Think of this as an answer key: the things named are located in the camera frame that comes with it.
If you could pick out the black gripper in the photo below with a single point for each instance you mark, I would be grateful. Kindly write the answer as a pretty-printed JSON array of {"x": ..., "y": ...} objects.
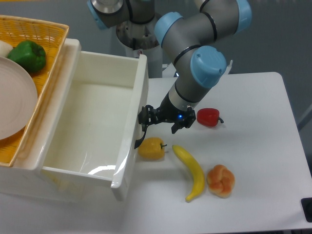
[{"x": 166, "y": 112}]

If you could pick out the white drawer cabinet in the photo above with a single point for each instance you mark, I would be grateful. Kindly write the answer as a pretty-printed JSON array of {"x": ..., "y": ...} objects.
[{"x": 27, "y": 176}]

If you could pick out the yellow banana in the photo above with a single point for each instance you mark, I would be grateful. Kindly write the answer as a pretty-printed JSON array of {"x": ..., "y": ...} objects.
[{"x": 195, "y": 169}]

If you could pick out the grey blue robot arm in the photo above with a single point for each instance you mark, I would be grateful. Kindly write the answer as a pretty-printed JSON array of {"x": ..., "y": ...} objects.
[{"x": 187, "y": 42}]

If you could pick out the green bell pepper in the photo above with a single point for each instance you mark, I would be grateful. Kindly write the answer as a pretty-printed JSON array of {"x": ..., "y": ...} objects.
[{"x": 29, "y": 55}]

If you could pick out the black object at table edge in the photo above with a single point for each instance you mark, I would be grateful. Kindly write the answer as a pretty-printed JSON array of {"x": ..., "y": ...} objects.
[{"x": 307, "y": 208}]

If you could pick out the yellow woven basket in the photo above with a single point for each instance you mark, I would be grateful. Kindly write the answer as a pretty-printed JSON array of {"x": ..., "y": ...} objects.
[{"x": 51, "y": 36}]

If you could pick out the beige plate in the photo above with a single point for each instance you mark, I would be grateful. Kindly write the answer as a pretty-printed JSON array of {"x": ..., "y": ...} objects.
[{"x": 18, "y": 98}]

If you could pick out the white round vegetable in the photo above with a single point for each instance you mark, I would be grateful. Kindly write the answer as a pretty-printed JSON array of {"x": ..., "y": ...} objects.
[{"x": 5, "y": 49}]

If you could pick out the orange knotted bread roll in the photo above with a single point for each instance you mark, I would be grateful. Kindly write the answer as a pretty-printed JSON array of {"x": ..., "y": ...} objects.
[{"x": 221, "y": 181}]

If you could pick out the yellow bell pepper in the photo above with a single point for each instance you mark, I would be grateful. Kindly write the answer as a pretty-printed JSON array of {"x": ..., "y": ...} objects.
[{"x": 152, "y": 148}]

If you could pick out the red bell pepper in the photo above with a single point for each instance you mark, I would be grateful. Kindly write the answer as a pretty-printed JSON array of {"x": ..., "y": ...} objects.
[{"x": 209, "y": 117}]

